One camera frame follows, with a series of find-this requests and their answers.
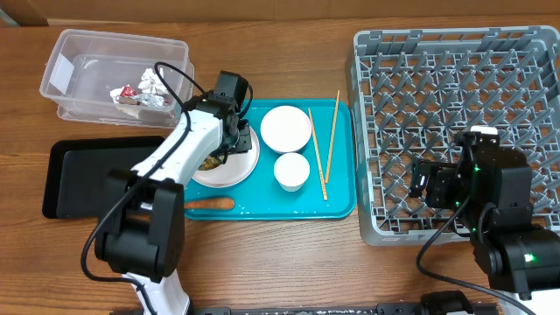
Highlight brown food scraps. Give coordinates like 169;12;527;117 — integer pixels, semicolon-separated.
198;156;223;172

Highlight white medium bowl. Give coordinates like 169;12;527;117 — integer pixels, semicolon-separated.
260;105;312;154

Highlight white cup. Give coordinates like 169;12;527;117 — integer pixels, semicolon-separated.
273;152;310;192

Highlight white tissue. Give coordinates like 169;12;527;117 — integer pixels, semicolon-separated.
137;68;168;95

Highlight red foil wrapper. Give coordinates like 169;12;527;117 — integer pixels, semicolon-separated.
109;85;171;109

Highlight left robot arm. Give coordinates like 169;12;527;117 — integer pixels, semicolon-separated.
80;94;251;314

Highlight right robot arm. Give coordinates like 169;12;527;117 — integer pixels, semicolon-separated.
409;145;559;314

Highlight grey dishwasher rack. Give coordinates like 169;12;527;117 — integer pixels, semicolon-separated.
346;25;559;246

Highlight large white plate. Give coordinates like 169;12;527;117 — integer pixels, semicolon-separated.
192;127;260;188

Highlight orange carrot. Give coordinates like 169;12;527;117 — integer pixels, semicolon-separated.
184;197;235;211

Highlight left wooden chopstick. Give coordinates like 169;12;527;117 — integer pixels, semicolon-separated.
308;108;328;201

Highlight wooden chopstick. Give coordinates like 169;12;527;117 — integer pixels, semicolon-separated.
325;90;340;184
308;108;328;201

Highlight right wooden chopstick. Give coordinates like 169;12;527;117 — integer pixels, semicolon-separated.
325;90;340;184

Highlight teal serving tray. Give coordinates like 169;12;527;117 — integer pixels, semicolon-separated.
185;99;357;221

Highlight clear plastic storage bin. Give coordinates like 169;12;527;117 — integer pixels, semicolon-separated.
39;29;194;129

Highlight black rectangular tray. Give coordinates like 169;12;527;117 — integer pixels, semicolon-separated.
42;136;164;219

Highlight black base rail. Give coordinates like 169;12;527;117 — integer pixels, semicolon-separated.
108;290;499;315

